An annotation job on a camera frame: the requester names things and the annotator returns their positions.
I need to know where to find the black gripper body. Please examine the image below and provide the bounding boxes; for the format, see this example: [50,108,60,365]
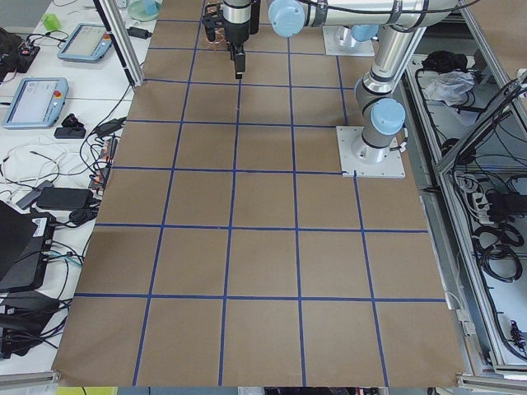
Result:
[224,21,250,45]

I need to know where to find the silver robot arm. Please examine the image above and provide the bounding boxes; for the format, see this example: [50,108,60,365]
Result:
[337,25,379,47]
[268,0,462,165]

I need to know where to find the green plate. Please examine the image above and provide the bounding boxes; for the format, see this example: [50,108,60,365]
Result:
[127,0,161,22]

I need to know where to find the blue teach pendant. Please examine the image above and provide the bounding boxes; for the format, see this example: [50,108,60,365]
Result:
[57,23,112,63]
[2,77,69,129]

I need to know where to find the green box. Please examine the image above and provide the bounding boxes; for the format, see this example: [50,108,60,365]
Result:
[41,13,61,31]

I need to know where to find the crumpled white cloth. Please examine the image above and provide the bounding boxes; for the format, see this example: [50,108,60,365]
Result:
[423,71,474,106]

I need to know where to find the black power brick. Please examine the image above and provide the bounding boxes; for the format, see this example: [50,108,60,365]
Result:
[36,187,93,211]

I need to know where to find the black laptop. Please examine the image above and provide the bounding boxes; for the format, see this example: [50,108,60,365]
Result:
[1,202,55,293]

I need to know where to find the copper wire wine basket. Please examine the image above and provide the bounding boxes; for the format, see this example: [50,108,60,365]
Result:
[202,1,230,50]

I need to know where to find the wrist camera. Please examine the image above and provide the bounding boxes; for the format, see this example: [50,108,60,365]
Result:
[201,3,224,42]

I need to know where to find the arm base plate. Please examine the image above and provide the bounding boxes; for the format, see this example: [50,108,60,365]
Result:
[323,25,379,57]
[336,126,406,179]

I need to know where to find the aluminium frame post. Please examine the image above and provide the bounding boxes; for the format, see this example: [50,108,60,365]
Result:
[93,0,144,88]

